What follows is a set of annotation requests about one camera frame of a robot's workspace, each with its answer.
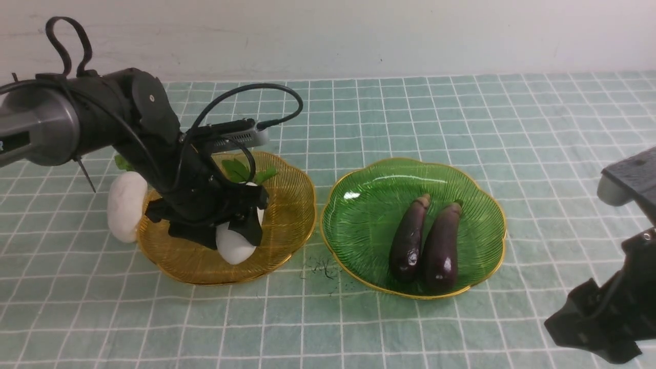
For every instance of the yellow transparent plastic plate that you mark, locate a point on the yellow transparent plastic plate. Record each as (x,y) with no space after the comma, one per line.
(289,221)

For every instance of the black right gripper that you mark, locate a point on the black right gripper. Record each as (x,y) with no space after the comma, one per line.
(608,320)

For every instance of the purple eggplant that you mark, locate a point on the purple eggplant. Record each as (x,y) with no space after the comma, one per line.
(403,260)
(440,255)

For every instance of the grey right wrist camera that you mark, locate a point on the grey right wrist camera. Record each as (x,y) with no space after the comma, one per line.
(630,180)

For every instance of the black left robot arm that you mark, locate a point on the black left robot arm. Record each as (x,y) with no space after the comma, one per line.
(51,120)

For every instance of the green transparent plastic plate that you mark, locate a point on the green transparent plastic plate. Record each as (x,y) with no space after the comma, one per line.
(366,206)

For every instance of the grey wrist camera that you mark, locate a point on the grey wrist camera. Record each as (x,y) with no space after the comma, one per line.
(236,134)
(630,180)

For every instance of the white radish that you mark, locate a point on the white radish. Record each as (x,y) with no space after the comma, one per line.
(126,195)
(232,246)

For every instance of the green checkered tablecloth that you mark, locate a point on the green checkered tablecloth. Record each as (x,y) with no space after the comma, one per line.
(73,297)

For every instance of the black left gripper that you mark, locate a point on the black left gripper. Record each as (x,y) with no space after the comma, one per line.
(194,195)

